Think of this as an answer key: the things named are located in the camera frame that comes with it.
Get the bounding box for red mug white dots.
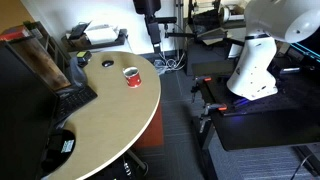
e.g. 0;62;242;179
122;66;143;89

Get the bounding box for red cabinet under table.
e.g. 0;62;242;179
133;103;165;150

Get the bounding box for black computer mouse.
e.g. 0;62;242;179
101;59;115;68

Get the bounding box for white box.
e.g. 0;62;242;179
84;23;120;45

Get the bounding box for yellow black handheld device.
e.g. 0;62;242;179
75;50;93;66

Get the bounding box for black keyboard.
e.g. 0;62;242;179
54;85;99;123

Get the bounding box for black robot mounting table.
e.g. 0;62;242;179
191;59;320;180

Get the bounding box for dark wooden bookshelf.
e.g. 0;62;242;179
9;21;73;92

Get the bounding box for black computer monitor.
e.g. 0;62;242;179
0;40;60;180

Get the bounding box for black box cyan light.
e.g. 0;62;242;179
276;33;320;73

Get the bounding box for red book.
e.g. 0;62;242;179
0;25;31;42

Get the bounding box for white floor cables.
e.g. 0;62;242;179
154;54;188;73

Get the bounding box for orange handled black clamp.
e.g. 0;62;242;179
199;102;229;134
191;76;213;103

